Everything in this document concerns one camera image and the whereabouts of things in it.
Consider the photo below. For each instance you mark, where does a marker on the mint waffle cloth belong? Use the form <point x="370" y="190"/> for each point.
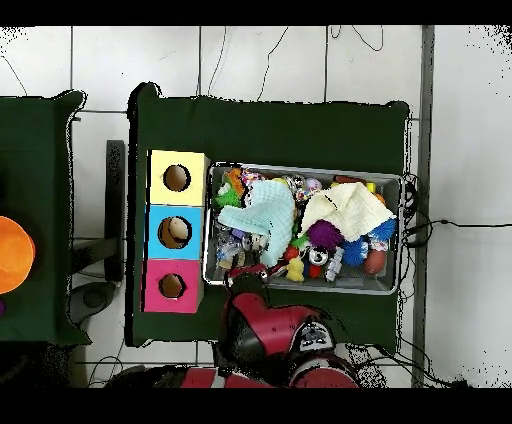
<point x="272" y="216"/>

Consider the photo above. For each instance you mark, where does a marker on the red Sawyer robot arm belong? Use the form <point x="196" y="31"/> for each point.
<point x="272" y="324"/>

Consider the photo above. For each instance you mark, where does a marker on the wooden three-hole box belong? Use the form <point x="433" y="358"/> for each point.
<point x="156" y="240"/>

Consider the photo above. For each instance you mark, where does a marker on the green spiky toy with eyes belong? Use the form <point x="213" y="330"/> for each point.
<point x="228" y="198"/>

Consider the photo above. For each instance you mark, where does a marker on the purple spiky ball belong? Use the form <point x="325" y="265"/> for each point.
<point x="324" y="235"/>

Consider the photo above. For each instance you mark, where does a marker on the orange plastic grid toy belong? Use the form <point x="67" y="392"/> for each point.
<point x="236" y="182"/>

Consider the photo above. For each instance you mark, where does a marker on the blue spiky ball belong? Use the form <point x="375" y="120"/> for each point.
<point x="354" y="252"/>

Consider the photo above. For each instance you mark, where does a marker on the white baseball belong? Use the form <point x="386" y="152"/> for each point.
<point x="313" y="184"/>

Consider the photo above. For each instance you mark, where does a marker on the cream waffle cloth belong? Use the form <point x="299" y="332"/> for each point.
<point x="352" y="212"/>

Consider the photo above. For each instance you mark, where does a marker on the reddish brown ball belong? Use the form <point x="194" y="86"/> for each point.
<point x="374" y="262"/>

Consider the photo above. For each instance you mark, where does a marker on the dark green table cloth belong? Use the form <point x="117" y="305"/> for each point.
<point x="280" y="132"/>
<point x="36" y="160"/>

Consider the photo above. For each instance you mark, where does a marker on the black upright panel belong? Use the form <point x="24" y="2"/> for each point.
<point x="115" y="200"/>

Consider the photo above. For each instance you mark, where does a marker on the grey rounded base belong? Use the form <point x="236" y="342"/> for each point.
<point x="92" y="298"/>

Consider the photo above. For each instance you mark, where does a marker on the orange round object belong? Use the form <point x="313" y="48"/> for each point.
<point x="16" y="256"/>

